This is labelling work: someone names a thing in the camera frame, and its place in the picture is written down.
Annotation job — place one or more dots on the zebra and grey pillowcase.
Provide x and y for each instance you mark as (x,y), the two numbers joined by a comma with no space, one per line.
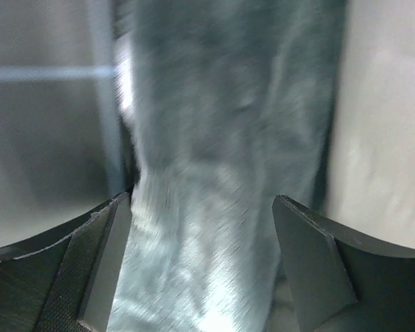
(228,104)

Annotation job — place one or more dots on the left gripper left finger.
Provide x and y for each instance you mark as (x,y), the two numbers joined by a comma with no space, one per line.
(65,278)

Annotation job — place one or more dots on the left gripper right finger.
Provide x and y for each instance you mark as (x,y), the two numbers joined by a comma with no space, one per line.
(342,279)

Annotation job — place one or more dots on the black grid mat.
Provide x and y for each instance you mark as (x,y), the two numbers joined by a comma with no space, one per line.
(62,148)

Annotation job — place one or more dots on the cream bear print pillow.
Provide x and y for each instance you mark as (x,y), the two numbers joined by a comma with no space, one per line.
(371,181)

